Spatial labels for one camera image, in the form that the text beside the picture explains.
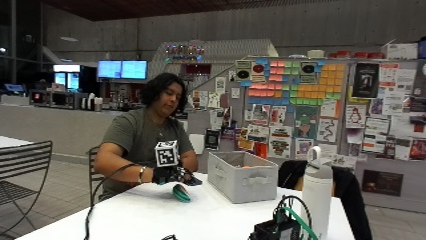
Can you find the white water bottle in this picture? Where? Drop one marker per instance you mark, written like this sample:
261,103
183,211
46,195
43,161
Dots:
317,196

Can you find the blue wall screen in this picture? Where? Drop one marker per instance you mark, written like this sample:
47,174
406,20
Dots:
110,69
134,69

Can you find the black electronics box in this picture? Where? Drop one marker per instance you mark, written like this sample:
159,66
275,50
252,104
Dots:
275,231

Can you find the group of coloured sticky notes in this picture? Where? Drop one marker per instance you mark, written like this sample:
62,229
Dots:
311,88

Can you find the dark floor sign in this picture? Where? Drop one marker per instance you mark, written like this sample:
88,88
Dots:
382,182

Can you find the grey fabric storage box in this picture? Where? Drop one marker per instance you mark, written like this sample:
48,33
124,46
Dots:
241,181

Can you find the green oval bowl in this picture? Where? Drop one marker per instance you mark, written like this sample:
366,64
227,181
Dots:
181,193

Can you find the white marker cube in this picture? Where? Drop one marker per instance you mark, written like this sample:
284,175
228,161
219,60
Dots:
167,154

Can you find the grey service counter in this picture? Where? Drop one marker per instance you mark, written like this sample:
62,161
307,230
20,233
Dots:
58,126

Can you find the the person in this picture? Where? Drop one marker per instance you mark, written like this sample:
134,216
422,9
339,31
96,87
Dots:
134,133

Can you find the red container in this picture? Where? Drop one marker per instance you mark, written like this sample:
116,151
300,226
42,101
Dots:
376,55
361,54
343,54

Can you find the orange item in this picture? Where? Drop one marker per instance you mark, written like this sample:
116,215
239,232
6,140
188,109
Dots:
244,166

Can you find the small black clip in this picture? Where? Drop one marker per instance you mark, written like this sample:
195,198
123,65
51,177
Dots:
169,237

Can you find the black framed poster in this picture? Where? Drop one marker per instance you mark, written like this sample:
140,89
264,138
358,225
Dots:
365,80

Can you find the dark metal chair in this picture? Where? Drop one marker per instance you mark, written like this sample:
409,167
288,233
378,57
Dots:
94,176

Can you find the black slatted metal chair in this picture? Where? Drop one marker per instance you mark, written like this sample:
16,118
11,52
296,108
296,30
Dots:
22,160

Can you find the lit drinks fridge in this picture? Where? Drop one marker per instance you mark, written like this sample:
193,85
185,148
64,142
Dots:
67,78

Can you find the notice board with posters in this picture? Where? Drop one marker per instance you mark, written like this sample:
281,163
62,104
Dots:
377,126

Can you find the white side table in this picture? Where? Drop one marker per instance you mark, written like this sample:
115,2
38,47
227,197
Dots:
11,141

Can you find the counter appliances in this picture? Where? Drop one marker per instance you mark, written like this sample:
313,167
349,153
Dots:
58,99

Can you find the white round container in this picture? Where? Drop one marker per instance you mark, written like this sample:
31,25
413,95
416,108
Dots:
316,53

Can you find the white cardboard box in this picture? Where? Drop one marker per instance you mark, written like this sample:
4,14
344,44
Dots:
401,51

